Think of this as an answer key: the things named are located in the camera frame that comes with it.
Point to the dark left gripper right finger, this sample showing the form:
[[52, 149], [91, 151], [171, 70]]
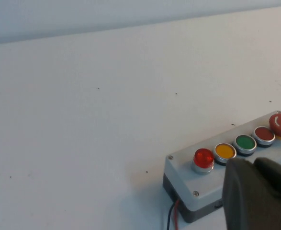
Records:
[[279, 182]]

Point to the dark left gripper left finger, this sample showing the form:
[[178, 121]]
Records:
[[245, 203]]

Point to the green push button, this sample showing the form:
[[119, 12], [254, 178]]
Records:
[[245, 143]]

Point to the red flat push button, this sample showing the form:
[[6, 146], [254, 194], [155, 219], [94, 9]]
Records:
[[264, 134]]

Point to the yellow push button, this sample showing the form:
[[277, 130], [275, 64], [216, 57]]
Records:
[[224, 151]]

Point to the grey button control box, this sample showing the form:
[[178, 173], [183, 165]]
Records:
[[185, 177]]

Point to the red indicator lamp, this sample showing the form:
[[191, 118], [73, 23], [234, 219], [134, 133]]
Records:
[[203, 157]]

